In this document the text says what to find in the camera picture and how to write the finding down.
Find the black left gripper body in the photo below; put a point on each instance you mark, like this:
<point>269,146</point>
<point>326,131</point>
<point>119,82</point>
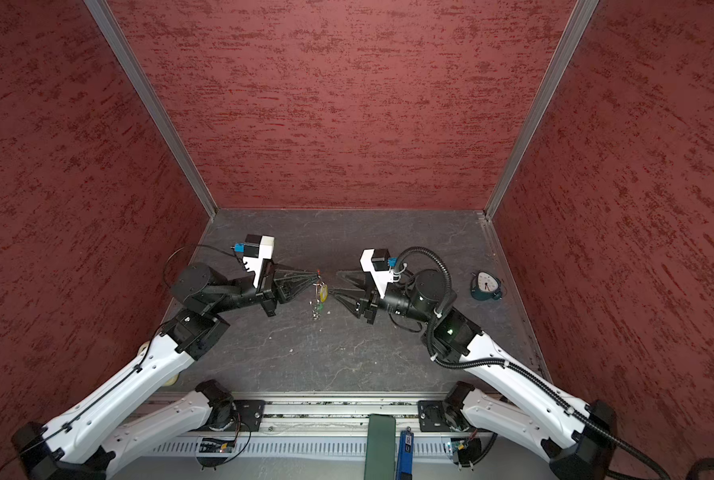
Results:
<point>266,293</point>

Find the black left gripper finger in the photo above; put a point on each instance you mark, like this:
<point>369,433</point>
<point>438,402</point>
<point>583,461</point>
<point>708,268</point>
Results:
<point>287,273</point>
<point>290,287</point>

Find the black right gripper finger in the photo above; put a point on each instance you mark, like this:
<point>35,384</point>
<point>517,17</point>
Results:
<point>357,280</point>
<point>355,301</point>

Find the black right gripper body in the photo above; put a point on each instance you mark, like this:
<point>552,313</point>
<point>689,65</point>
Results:
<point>376,301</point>

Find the yellow capped key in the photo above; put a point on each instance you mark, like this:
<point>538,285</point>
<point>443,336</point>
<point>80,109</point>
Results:
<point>322,293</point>

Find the perforated metal keyring red handle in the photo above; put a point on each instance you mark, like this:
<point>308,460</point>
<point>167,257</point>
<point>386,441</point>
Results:
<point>318,282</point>

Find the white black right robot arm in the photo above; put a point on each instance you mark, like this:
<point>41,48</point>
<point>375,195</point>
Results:
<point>567,432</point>

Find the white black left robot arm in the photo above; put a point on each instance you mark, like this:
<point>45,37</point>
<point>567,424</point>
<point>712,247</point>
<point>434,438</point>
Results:
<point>95,439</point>

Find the teal kitchen scale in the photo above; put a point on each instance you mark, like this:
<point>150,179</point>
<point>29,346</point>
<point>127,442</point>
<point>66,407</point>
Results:
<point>485,286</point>

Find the dark green block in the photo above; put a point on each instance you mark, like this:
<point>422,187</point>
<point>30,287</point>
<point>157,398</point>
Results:
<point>380,448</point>

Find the left circuit board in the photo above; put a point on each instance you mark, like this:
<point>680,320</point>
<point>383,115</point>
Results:
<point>216,446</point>

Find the circuit board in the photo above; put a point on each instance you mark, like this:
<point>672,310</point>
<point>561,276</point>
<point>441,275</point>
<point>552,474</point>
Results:
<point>466,452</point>
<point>216,446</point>

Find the right circuit board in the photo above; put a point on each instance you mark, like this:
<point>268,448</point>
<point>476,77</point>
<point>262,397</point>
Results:
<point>466,452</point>

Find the blue device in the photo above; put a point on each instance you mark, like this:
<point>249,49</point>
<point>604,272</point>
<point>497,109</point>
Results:
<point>404,463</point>

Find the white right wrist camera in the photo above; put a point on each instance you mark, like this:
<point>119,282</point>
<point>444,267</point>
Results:
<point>380,266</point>

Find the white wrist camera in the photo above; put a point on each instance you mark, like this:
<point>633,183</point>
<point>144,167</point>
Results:
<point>254,252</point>
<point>380,266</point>

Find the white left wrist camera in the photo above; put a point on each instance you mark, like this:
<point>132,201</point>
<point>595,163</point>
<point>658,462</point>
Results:
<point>254,252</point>

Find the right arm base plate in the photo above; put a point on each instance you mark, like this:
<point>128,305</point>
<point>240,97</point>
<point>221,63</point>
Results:
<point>444,416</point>

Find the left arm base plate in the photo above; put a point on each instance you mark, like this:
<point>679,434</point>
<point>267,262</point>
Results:
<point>246,415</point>

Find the aluminium front rail frame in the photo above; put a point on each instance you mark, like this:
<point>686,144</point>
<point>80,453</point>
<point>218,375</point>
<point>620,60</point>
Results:
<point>336,426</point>

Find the left aluminium corner post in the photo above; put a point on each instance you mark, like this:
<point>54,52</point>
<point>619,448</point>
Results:
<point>112,32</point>

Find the aluminium corner post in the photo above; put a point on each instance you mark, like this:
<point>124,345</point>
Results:
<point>112,32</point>
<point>580,17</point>

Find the right aluminium corner post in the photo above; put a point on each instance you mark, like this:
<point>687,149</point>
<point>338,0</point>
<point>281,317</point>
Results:
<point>580,17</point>

